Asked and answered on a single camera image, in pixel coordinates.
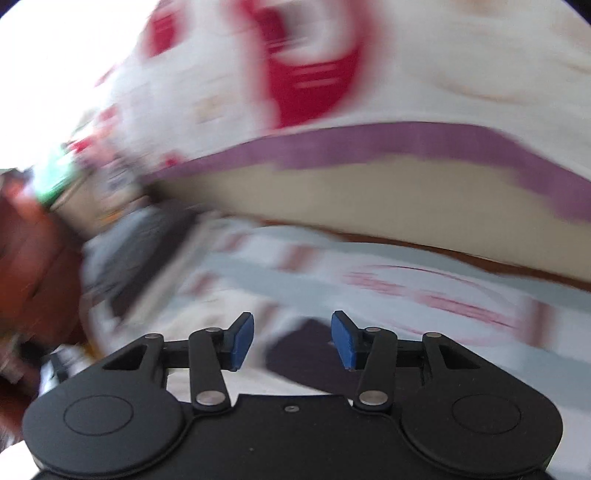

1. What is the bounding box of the checkered floor rug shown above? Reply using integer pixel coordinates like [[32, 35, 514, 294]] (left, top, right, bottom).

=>
[[85, 218, 590, 479]]

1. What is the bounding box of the green plastic bag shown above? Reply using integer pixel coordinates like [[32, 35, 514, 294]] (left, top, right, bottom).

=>
[[29, 149, 80, 209]]

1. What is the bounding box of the red-brown wooden drawer cabinet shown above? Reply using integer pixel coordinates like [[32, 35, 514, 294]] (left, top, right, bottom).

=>
[[1, 171, 87, 438]]

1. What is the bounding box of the cartoon quilt with purple ruffle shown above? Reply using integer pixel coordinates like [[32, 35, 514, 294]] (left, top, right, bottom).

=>
[[72, 1, 590, 220]]

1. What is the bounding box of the grey folded towel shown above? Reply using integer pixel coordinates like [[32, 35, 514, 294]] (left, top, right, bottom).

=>
[[82, 220, 157, 310]]

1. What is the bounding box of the beige bed base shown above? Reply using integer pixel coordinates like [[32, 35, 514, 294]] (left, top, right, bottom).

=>
[[156, 156, 590, 281]]

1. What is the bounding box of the dark brown folded cloth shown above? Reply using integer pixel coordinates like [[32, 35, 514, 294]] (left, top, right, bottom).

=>
[[96, 207, 198, 319]]

